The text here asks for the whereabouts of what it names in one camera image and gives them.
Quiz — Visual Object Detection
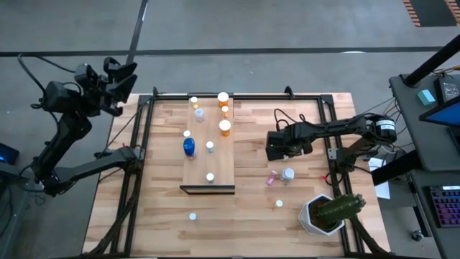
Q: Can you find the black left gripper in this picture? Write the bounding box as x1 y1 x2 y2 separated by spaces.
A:
74 63 138 107

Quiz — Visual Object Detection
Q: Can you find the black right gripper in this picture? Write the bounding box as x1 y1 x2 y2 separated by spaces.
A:
266 124 314 163

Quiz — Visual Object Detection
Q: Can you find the bottle with big blue cap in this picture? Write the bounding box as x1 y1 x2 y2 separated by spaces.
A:
183 137 198 160

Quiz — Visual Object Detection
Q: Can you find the large white supplement bottle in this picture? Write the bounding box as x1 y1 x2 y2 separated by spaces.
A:
280 167 296 185

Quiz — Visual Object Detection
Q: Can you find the light wooden board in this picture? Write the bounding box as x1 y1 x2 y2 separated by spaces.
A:
179 96 236 196

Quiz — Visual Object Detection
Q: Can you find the white hexagonal plant pot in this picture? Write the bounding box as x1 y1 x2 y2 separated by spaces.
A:
298 194 346 237

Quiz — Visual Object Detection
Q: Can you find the green cactus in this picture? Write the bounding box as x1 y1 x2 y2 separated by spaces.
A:
316 193 367 224

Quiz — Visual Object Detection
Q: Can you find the white paper sheet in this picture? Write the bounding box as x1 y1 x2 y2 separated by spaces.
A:
368 157 392 201

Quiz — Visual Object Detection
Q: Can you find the grey side desk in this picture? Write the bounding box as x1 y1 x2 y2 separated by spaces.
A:
369 73 460 259

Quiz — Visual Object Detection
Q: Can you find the black device with blue light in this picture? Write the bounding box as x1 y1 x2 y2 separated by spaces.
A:
0 142 21 165

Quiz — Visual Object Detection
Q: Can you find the grey equipment cart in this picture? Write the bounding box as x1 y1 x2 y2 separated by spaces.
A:
0 161 58 259

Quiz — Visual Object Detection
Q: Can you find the small teal box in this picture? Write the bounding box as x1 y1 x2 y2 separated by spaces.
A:
416 88 437 106

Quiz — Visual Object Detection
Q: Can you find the monitor with blue screen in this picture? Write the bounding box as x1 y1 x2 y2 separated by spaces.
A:
418 94 460 129

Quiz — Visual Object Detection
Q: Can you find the black upright pole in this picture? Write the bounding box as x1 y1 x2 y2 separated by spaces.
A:
404 34 460 88

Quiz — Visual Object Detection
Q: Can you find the black desktop device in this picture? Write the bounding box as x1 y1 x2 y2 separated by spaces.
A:
433 76 460 104

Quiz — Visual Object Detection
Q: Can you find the keyboard with coloured backlight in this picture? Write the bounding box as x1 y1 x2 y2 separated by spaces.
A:
429 185 460 229

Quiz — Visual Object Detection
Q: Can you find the black mat with orange stripes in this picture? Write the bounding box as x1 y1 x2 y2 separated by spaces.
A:
402 0 460 28

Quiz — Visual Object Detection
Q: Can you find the black aluminium table frame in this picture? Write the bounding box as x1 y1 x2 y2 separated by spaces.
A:
81 86 391 258

